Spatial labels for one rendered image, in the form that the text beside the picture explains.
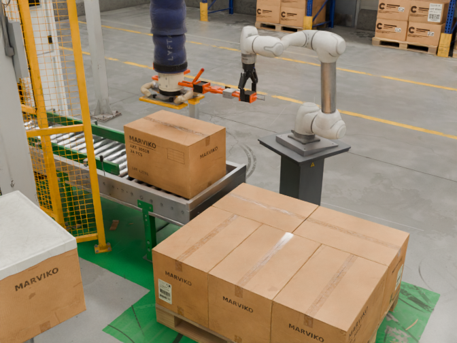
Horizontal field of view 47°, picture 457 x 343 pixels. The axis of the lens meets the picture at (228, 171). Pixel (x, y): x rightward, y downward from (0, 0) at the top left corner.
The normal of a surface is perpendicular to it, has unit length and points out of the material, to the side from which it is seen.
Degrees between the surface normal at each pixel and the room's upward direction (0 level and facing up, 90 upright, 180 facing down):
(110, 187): 90
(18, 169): 91
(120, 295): 0
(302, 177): 90
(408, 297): 0
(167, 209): 90
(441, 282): 0
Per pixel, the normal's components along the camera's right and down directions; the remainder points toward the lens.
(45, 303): 0.68, 0.33
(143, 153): -0.59, 0.36
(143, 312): 0.00, -0.90
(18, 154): 0.83, 0.25
